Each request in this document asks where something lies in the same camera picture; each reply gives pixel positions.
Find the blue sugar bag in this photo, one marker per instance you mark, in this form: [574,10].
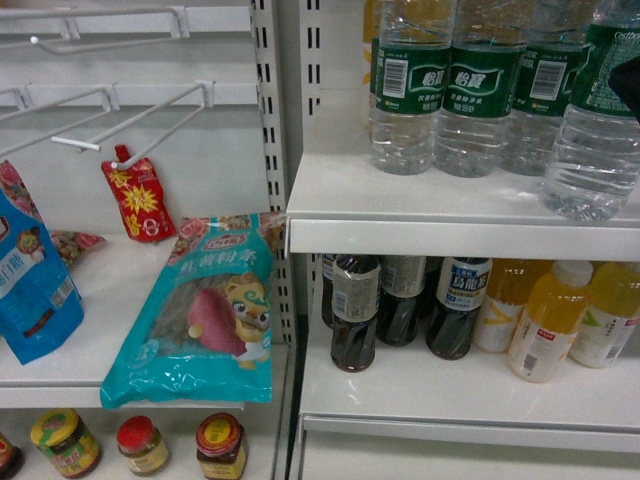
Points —
[40,304]

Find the clear water bottle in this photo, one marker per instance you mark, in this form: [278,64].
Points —
[594,164]

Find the red lid pickle jar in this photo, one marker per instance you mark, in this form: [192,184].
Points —
[143,446]

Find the dark oolong tea bottle front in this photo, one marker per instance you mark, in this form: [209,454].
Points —
[355,305]

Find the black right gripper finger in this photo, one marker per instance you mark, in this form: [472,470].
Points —
[624,82]

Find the red sauce pouch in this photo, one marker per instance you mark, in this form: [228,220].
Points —
[139,196]

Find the white slotted shelf upright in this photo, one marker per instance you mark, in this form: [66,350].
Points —
[276,29]

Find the upper white shelf board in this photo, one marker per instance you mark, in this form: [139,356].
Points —
[341,204]

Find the teal sweet potato noodle bag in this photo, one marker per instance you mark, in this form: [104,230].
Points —
[204,332]

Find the yellow lid sauce jar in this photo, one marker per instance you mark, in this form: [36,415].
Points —
[63,438]

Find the white peg hook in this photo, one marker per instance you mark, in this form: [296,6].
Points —
[205,89]

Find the dark chili sauce jar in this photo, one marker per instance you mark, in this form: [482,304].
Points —
[220,447]

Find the dark oolong tea bottle blue label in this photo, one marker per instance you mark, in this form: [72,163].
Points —
[460,293]

